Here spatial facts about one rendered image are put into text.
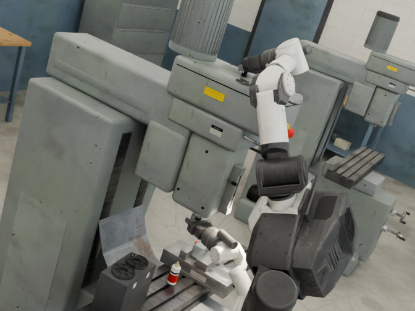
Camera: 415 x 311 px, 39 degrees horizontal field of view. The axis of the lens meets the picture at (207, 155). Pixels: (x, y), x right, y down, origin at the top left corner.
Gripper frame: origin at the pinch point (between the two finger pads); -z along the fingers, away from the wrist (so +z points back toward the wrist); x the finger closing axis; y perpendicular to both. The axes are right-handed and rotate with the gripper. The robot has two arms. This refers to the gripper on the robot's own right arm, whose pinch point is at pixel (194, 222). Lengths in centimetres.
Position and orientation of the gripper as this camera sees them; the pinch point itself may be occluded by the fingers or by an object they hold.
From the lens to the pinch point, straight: 248.2
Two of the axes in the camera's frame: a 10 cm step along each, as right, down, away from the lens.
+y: -2.9, 9.0, 3.2
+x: -7.7, -0.2, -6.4
